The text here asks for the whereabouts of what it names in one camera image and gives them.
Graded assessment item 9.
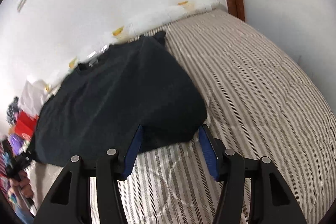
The black sweatshirt with white print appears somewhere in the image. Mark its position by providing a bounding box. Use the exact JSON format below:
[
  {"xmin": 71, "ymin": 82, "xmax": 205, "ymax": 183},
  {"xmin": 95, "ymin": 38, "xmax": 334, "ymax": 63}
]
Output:
[{"xmin": 33, "ymin": 31, "xmax": 207, "ymax": 166}]

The plaid dark clothing pile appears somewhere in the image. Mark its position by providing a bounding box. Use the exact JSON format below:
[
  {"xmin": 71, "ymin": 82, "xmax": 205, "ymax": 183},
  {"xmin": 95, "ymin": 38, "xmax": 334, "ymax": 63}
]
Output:
[{"xmin": 6, "ymin": 96, "xmax": 20, "ymax": 126}]

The person's left hand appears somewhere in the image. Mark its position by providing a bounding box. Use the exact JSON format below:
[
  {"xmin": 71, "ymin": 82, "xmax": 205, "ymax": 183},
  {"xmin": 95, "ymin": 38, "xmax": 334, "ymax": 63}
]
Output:
[{"xmin": 10, "ymin": 170, "xmax": 34, "ymax": 198}]

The purple item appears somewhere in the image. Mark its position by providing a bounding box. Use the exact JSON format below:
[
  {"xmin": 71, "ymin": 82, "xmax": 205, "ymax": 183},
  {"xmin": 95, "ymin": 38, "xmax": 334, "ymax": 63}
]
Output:
[{"xmin": 8, "ymin": 134, "xmax": 30, "ymax": 156}]

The red paper shopping bag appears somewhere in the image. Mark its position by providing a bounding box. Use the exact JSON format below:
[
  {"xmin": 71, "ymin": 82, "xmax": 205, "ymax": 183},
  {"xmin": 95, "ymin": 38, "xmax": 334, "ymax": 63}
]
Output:
[{"xmin": 14, "ymin": 111, "xmax": 39, "ymax": 141}]

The blue denim right sleeve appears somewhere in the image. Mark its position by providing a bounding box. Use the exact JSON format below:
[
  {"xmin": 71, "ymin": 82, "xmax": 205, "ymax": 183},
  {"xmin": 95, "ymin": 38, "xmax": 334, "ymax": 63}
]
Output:
[{"xmin": 7, "ymin": 186, "xmax": 36, "ymax": 224}]

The striped quilted mattress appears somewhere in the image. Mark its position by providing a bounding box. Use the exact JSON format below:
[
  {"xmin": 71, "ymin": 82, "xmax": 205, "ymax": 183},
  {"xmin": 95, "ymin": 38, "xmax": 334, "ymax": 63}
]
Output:
[{"xmin": 120, "ymin": 10, "xmax": 335, "ymax": 223}]

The white plastic shopping bag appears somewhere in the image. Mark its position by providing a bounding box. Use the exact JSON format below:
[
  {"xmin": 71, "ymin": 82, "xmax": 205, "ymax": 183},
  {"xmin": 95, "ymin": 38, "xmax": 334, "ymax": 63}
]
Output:
[{"xmin": 18, "ymin": 80, "xmax": 47, "ymax": 118}]

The white roll with yellow print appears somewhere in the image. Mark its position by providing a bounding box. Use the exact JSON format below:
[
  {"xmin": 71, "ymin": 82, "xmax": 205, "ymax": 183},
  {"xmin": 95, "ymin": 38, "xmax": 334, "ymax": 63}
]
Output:
[{"xmin": 44, "ymin": 0, "xmax": 223, "ymax": 94}]

